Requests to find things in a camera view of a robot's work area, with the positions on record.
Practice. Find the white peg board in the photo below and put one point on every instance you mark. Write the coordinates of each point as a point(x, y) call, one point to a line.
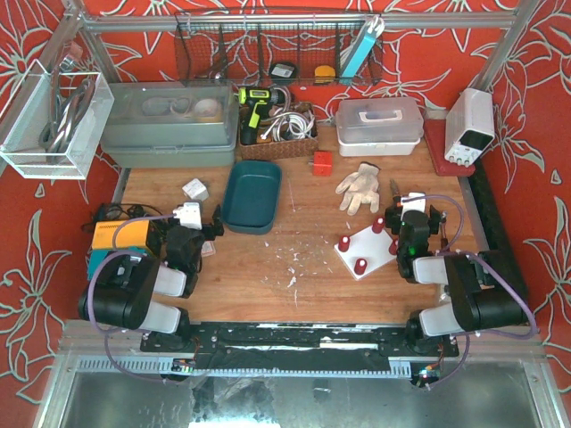
point(365, 244)

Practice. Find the woven wicker basket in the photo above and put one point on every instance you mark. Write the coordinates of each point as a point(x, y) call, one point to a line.
point(286, 135)

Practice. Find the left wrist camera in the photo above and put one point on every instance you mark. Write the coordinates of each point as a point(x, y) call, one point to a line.
point(189, 215)

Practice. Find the white power supply unit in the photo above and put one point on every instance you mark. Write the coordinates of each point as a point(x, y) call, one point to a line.
point(469, 127)

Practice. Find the yellow tape measure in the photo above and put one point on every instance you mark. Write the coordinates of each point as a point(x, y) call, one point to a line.
point(324, 75)

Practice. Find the orange cube power socket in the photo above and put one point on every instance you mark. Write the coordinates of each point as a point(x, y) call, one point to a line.
point(321, 163)

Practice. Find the small ratchet tool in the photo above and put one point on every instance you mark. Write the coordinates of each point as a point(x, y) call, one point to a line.
point(444, 242)

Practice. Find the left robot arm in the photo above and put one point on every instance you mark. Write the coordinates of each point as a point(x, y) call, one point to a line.
point(120, 292)

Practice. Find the teal plastic tray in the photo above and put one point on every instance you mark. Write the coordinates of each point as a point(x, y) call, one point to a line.
point(251, 197)

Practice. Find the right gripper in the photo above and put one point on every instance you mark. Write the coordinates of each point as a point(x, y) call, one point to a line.
point(413, 217)

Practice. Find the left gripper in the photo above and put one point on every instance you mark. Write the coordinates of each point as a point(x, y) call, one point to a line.
point(207, 227)

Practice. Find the black round tape measure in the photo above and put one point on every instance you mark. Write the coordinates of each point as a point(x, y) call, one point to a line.
point(283, 73)

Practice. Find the white work glove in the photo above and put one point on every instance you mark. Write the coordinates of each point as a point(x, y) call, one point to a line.
point(360, 188)

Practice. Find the orange black screwdriver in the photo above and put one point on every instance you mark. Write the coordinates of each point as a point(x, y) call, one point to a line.
point(395, 191)

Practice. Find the yellow black power drill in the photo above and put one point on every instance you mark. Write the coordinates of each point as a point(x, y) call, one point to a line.
point(259, 102)

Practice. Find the black wire basket shelf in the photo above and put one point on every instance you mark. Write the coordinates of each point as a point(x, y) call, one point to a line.
point(238, 48)

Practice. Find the grey plastic storage box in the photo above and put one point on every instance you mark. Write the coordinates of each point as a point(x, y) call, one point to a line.
point(168, 125)

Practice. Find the teal white box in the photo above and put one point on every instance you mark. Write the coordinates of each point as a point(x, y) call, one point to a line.
point(352, 57)

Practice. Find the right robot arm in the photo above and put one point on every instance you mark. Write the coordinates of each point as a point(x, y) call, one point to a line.
point(485, 292)

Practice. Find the clear acrylic wall bin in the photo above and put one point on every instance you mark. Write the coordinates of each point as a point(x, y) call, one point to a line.
point(52, 126)

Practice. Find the white lidded plastic case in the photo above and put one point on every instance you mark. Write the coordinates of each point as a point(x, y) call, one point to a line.
point(378, 126)

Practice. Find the orange teal battery charger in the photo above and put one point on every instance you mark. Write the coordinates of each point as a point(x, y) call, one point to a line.
point(141, 236)

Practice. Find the white cube power socket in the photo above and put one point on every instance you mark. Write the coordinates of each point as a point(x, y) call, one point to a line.
point(195, 190)

